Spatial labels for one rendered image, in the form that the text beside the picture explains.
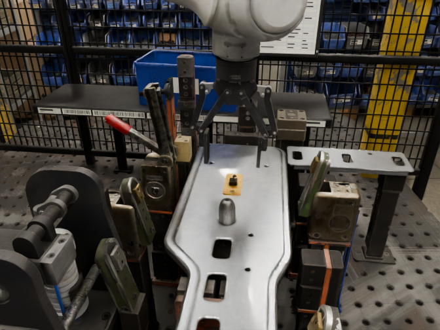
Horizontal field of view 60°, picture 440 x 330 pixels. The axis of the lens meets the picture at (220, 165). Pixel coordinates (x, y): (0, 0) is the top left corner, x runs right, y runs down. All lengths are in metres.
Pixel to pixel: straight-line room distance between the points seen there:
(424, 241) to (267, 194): 0.62
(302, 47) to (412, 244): 0.67
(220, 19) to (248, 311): 0.40
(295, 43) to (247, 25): 0.80
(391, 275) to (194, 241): 0.62
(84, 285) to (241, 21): 0.42
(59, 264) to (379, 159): 0.77
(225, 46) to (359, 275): 0.70
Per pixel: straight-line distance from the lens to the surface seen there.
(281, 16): 0.48
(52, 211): 0.49
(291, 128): 1.03
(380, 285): 1.10
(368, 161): 0.99
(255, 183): 0.84
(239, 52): 0.68
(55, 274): 0.47
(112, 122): 0.82
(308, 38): 1.28
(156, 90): 0.77
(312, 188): 0.75
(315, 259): 0.69
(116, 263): 0.55
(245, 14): 0.48
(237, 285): 0.61
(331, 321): 0.46
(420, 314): 1.07
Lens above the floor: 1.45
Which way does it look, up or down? 30 degrees down
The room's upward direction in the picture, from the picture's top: straight up
